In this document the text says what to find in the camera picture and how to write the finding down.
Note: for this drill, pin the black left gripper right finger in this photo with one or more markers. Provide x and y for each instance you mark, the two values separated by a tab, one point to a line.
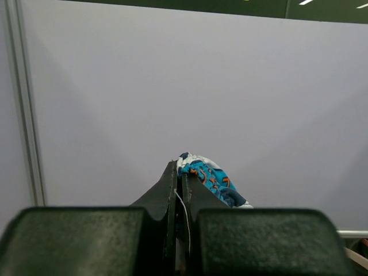
258	241

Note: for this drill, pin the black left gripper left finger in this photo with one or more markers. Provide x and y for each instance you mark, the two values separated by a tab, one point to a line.
138	239

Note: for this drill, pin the beige plastic hanger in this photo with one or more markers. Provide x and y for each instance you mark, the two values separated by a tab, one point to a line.
357	258

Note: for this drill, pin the colourful patterned shorts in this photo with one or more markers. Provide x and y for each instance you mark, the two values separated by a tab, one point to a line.
213	178

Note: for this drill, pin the metal clothes rack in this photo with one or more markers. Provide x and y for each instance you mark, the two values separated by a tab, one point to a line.
351	234

